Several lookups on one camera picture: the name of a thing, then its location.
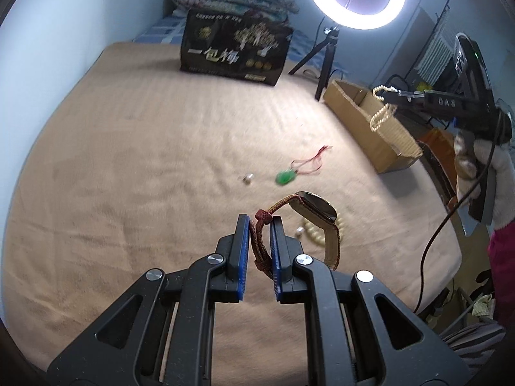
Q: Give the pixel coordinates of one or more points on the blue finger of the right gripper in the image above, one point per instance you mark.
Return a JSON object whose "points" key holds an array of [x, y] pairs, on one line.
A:
{"points": [[403, 99]]}

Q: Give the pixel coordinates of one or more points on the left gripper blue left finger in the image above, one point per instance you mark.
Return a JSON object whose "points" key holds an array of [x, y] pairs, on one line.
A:
{"points": [[237, 260]]}

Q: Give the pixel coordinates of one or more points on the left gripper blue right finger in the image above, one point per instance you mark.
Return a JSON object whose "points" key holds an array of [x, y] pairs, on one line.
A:
{"points": [[283, 251]]}

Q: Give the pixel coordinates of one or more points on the white pearl earring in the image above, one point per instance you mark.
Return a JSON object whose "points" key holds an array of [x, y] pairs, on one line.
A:
{"points": [[248, 178]]}

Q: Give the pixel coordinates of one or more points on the right hand white glove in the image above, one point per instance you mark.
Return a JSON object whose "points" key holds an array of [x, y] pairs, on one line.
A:
{"points": [[485, 180]]}

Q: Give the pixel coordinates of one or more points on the yellow black box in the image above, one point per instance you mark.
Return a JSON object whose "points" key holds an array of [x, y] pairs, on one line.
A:
{"points": [[422, 86]]}

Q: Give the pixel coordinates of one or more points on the open cardboard box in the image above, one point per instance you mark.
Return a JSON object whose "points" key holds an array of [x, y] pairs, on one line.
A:
{"points": [[385, 141]]}

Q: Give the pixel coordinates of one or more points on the white striped towel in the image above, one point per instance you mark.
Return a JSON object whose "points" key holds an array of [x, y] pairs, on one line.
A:
{"points": [[435, 57]]}

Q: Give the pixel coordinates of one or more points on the black clothes rack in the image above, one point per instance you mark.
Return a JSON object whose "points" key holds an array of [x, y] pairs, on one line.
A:
{"points": [[401, 72]]}

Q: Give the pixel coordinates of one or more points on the tan bed blanket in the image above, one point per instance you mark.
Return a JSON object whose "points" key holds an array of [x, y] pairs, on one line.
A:
{"points": [[142, 166]]}

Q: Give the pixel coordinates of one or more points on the black snack bag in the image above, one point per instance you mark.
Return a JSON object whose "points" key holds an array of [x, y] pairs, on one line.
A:
{"points": [[232, 46]]}

